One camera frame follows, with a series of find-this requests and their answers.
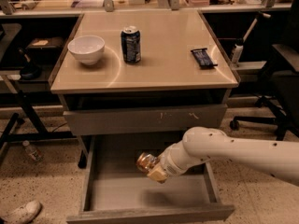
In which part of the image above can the blue soda can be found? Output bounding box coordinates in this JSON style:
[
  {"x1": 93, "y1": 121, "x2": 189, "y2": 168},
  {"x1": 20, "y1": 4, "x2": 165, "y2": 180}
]
[{"x1": 121, "y1": 26, "x2": 141, "y2": 63}]

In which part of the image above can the white spray bottle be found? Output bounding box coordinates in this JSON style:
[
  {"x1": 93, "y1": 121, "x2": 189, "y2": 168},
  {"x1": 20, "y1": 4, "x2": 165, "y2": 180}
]
[{"x1": 230, "y1": 11, "x2": 273, "y2": 68}]

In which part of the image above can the white shoe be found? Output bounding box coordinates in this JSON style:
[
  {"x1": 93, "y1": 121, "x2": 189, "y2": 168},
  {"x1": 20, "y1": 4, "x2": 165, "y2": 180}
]
[{"x1": 0, "y1": 200, "x2": 42, "y2": 224}]

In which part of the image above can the plastic water bottle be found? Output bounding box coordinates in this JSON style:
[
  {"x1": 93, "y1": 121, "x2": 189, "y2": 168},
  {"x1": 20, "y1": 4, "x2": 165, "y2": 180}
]
[{"x1": 22, "y1": 140, "x2": 43, "y2": 161}]

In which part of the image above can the grey drawer cabinet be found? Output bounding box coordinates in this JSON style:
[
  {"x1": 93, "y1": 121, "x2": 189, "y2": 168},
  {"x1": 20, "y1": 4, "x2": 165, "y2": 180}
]
[{"x1": 50, "y1": 9, "x2": 238, "y2": 157}]

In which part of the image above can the black table stand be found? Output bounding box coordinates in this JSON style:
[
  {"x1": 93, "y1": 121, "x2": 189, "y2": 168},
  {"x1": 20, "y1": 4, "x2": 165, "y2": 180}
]
[{"x1": 0, "y1": 75, "x2": 78, "y2": 166}]

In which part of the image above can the black office chair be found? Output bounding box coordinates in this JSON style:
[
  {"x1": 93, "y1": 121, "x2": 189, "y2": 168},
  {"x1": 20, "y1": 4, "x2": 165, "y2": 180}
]
[{"x1": 230, "y1": 0, "x2": 299, "y2": 141}]

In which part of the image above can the grey top drawer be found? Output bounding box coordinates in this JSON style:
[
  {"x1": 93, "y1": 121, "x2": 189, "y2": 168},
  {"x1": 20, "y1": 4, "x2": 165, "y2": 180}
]
[{"x1": 64, "y1": 105, "x2": 227, "y2": 136}]

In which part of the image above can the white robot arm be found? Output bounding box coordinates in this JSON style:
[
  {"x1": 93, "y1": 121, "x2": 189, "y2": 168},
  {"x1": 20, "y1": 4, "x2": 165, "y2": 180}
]
[{"x1": 148, "y1": 127, "x2": 299, "y2": 186}]

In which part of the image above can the dark round bottle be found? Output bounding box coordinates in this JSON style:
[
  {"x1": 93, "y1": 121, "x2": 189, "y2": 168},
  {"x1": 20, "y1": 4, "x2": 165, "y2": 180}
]
[{"x1": 18, "y1": 48, "x2": 41, "y2": 80}]

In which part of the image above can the dark box under shelf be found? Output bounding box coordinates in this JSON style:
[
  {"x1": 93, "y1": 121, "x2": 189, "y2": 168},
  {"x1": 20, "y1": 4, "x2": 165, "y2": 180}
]
[{"x1": 26, "y1": 36, "x2": 64, "y2": 63}]

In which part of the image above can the open grey middle drawer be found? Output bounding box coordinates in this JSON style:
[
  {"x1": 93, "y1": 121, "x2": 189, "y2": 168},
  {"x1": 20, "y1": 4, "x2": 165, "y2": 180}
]
[{"x1": 66, "y1": 132, "x2": 235, "y2": 224}]

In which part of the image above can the white ceramic bowl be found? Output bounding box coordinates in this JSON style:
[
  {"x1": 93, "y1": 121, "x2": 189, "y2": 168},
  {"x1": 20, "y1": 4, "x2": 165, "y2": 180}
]
[{"x1": 67, "y1": 35, "x2": 106, "y2": 65}]

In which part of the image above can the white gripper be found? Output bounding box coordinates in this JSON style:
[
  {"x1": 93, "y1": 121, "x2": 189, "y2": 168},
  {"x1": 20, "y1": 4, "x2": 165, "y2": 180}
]
[{"x1": 146, "y1": 143, "x2": 193, "y2": 183}]

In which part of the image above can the dark snack bar wrapper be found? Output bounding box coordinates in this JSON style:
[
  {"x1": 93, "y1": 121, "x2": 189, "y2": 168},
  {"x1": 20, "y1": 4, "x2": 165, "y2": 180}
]
[{"x1": 191, "y1": 48, "x2": 217, "y2": 68}]

